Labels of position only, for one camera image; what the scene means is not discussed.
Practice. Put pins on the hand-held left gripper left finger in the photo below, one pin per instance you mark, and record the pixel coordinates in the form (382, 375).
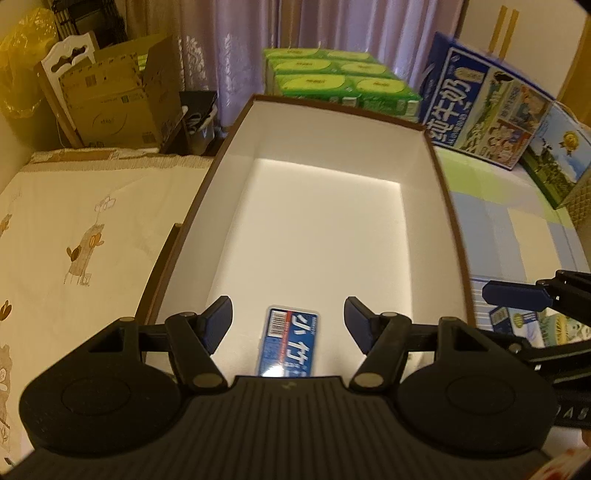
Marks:
(217, 323)

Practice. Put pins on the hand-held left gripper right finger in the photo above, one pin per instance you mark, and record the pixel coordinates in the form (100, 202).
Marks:
(358, 323)

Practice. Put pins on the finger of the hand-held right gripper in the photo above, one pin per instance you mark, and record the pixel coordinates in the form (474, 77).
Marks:
(512, 294)
(545, 362)

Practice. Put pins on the green white medicine box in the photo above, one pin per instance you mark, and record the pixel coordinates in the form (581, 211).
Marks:
(521, 323)

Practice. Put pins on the blue snack packet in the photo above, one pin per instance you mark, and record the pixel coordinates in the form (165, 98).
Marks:
(288, 341)

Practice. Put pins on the brown storage box white inside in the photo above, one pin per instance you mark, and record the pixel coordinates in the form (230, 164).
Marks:
(323, 207)

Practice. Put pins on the person's right forearm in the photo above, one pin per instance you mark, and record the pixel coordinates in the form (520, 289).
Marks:
(570, 464)

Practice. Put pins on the plaid bedsheet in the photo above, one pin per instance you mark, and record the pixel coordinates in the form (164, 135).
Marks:
(508, 230)

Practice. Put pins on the quilted beige cushion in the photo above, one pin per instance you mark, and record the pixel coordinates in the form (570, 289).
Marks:
(582, 203)

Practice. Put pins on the green milk carton box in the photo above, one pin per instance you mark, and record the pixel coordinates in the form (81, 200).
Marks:
(554, 161)

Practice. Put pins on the cream printed blanket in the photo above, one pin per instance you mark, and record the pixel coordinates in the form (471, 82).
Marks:
(69, 240)

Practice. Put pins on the blue milk carton box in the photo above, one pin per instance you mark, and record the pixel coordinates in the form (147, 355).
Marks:
(480, 106)

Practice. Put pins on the black bag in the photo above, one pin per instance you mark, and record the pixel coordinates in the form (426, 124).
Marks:
(196, 120)

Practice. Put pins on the green drink cartons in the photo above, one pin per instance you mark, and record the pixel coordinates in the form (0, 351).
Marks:
(323, 83)

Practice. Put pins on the brown cardboard box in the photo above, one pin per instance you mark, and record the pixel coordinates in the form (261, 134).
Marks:
(115, 101)

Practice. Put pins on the white wardrobe door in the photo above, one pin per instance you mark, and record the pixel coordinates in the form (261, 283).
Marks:
(531, 41)

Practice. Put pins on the pale patterned curtain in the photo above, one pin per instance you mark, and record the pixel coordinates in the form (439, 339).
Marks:
(231, 50)

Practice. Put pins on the white carved chair back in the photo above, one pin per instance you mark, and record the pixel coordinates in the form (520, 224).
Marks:
(69, 53)

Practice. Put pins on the yellow plastic bag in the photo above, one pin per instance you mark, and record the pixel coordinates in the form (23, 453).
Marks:
(23, 60)

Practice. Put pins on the black metal rack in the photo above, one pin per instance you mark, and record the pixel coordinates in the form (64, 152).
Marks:
(87, 18)

